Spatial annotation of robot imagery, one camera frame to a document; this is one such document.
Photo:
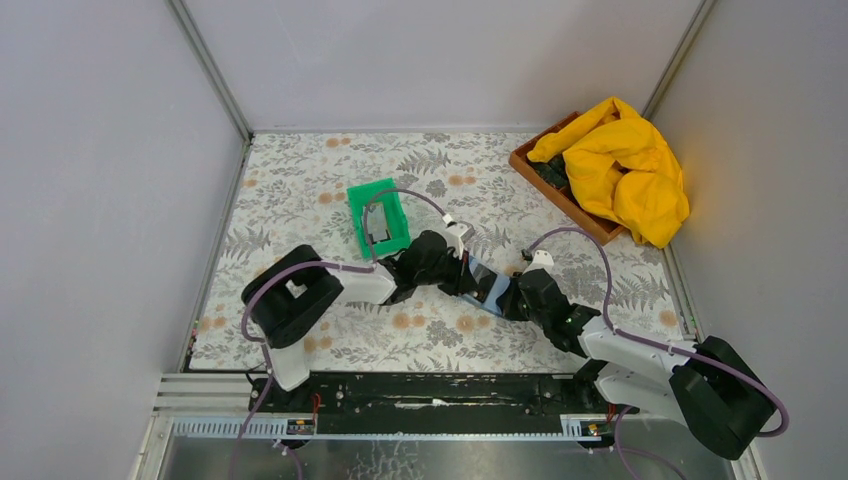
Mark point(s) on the brown wooden tray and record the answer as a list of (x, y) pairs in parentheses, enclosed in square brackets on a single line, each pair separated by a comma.
[(551, 182)]

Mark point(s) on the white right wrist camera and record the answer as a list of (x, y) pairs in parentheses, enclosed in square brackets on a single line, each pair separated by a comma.
[(537, 260)]

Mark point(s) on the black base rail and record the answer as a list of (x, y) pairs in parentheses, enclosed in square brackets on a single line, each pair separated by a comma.
[(345, 403)]

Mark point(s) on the green plastic bin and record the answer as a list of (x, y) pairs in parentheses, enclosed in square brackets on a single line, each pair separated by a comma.
[(358, 198)]

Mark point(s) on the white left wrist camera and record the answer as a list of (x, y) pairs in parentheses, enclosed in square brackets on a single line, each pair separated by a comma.
[(456, 234)]

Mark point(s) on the floral table mat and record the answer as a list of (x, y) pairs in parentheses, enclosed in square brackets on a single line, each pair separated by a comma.
[(470, 216)]

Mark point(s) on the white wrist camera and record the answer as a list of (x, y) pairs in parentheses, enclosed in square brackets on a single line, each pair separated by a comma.
[(456, 234), (537, 260)]

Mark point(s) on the grey credit card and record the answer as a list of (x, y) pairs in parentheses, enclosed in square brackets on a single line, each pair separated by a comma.
[(377, 223)]

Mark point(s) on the black credit card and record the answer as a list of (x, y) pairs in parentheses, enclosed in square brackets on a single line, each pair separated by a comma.
[(483, 276)]

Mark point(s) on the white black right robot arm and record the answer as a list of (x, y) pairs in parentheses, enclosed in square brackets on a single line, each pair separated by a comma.
[(705, 386)]

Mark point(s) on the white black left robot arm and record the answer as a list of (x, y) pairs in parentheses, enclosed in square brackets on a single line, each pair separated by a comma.
[(289, 298)]

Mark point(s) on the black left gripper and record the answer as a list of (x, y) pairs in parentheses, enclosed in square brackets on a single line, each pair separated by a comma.
[(457, 278)]

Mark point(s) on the yellow cloth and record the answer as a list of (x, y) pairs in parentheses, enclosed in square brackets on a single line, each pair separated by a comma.
[(621, 169)]

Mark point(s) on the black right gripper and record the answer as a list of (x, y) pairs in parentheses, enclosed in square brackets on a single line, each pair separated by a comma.
[(515, 299)]

